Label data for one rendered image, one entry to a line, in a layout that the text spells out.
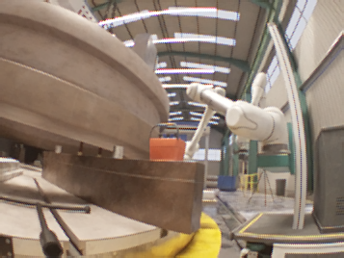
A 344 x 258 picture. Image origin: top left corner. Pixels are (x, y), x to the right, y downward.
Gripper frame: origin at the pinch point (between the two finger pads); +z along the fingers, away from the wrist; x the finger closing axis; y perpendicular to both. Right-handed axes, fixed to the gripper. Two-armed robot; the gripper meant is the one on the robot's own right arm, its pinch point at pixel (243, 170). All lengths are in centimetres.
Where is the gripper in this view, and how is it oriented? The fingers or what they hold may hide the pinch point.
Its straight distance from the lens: 140.1
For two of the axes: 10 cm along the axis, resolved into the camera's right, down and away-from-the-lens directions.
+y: 7.6, -1.2, -6.4
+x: 6.4, 2.7, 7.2
